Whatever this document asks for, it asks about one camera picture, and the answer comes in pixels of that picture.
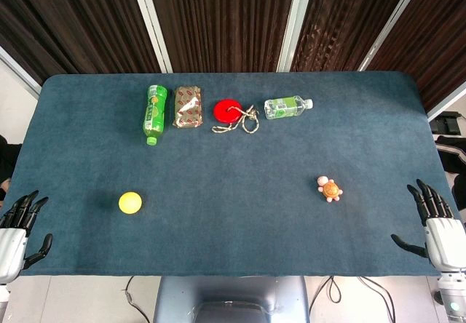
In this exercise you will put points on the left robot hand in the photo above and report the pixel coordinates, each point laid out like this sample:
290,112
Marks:
11,243

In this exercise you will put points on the green tea bottle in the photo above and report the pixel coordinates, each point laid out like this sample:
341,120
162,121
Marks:
154,113

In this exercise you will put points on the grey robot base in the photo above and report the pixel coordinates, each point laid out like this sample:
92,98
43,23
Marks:
231,299

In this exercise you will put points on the small orange turtle toy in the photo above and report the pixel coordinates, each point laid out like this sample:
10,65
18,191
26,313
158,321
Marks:
329,189

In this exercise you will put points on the blue table cloth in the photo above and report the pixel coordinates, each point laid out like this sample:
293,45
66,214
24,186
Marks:
233,199

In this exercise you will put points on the dark wooden screen panel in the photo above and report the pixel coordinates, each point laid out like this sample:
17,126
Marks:
69,24
222,21
342,21
429,35

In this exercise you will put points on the clear water bottle green label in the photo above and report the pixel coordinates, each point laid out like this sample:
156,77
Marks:
285,107

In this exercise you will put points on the yellow ball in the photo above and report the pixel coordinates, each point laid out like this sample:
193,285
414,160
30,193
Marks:
130,202

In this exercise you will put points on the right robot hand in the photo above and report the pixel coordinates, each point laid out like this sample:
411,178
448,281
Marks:
442,241

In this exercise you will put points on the brown snack packet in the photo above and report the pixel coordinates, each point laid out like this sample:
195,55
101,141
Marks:
187,107

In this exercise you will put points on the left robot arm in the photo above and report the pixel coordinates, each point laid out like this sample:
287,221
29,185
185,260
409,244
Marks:
2,294

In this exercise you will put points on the black pedal device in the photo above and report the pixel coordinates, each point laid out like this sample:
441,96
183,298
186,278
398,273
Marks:
446,123

